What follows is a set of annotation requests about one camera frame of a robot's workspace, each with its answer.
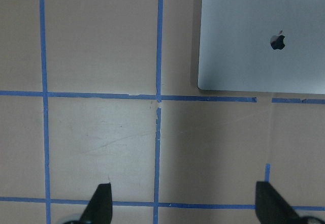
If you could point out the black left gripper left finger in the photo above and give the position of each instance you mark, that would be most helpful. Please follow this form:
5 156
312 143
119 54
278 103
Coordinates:
100 206

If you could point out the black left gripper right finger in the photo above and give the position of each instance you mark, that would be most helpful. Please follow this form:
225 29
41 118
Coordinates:
271 207

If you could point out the silver closed laptop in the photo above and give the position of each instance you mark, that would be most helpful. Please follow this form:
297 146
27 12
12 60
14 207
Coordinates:
262 46

